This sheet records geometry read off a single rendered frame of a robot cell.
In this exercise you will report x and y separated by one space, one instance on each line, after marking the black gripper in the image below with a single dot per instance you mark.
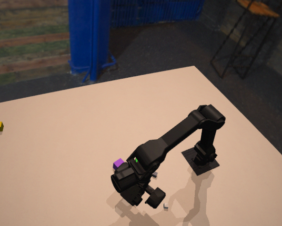
156 195

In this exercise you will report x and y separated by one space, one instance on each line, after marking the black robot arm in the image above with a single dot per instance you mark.
152 153

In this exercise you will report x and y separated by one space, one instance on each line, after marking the purple block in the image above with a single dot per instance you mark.
117 163

